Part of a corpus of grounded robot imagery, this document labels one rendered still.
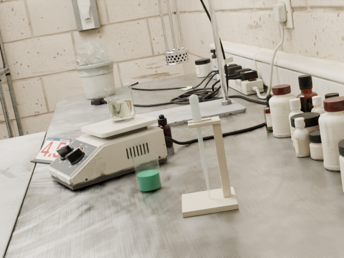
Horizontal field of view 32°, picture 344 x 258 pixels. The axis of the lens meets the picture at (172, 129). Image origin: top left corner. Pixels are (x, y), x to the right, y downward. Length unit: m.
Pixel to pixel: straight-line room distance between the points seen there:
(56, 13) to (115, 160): 2.51
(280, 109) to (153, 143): 0.26
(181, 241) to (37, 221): 0.28
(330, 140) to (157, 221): 0.30
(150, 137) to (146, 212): 0.25
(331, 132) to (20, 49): 2.80
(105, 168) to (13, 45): 2.54
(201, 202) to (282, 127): 0.37
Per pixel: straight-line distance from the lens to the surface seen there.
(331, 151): 0.96
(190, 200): 0.89
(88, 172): 1.08
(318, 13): 1.41
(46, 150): 1.38
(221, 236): 0.77
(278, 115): 1.19
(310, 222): 0.78
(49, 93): 3.59
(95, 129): 1.14
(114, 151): 1.10
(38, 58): 3.58
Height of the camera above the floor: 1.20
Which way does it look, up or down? 12 degrees down
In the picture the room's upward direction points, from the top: 10 degrees counter-clockwise
